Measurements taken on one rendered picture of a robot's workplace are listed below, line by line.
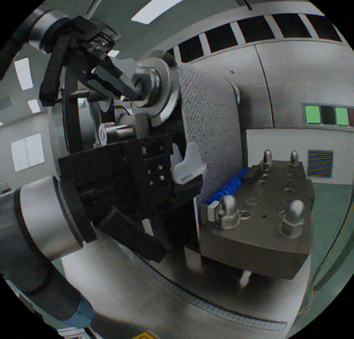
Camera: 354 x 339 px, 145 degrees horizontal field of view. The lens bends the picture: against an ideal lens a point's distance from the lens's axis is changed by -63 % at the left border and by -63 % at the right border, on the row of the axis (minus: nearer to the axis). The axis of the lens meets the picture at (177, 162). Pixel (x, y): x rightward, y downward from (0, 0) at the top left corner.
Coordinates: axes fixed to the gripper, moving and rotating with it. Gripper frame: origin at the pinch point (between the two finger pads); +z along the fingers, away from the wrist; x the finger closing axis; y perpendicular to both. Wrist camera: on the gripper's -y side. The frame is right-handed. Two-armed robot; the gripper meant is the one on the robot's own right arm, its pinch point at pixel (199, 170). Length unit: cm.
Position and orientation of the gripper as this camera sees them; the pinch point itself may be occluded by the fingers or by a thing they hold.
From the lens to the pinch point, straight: 25.4
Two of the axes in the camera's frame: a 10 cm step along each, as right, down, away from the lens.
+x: -7.2, -0.5, 6.9
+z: 6.8, -2.6, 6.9
